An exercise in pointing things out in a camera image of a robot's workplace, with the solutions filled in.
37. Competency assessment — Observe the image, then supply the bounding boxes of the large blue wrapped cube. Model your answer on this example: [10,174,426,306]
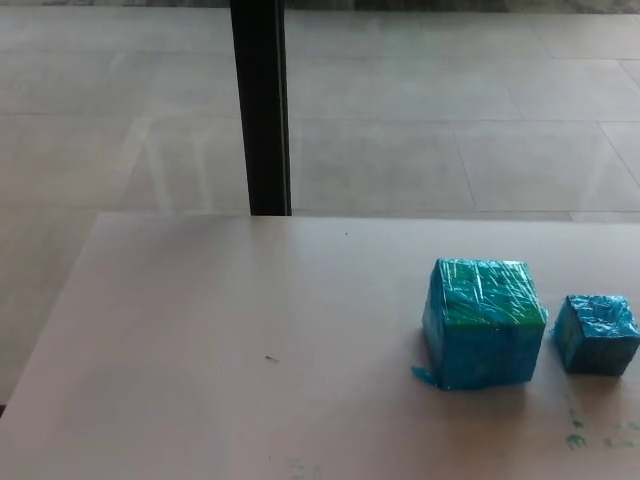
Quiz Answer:
[410,257,551,392]

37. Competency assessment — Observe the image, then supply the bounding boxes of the black window frame post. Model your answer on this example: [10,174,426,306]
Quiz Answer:
[229,0,293,217]

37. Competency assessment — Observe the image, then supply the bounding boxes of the small blue cube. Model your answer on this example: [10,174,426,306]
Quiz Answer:
[551,293,640,375]

